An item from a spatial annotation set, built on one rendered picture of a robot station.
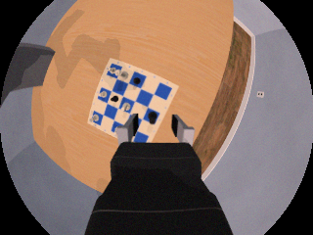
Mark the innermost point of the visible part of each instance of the blue and white chessboard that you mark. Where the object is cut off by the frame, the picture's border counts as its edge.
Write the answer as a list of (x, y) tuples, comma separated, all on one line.
[(152, 94)]

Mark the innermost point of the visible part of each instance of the white chess king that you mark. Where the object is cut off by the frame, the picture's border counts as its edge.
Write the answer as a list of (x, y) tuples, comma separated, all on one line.
[(122, 74)]

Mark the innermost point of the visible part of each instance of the white knight chess piece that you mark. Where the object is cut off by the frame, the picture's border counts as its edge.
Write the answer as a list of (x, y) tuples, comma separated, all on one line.
[(126, 107)]

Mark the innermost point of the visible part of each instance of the black pawn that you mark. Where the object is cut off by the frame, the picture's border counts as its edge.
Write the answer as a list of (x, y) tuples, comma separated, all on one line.
[(114, 99), (136, 80)]

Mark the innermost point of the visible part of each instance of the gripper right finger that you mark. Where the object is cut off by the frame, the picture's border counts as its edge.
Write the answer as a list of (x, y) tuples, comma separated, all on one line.
[(182, 131)]

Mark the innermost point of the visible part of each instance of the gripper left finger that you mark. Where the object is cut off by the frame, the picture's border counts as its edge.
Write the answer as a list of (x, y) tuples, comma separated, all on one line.
[(126, 132)]

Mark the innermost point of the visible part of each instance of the white bishop chess piece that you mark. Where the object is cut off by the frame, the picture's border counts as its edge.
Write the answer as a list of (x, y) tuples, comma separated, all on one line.
[(95, 117)]

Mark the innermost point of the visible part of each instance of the black chess king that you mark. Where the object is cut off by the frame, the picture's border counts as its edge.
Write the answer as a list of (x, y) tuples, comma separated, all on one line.
[(152, 117)]

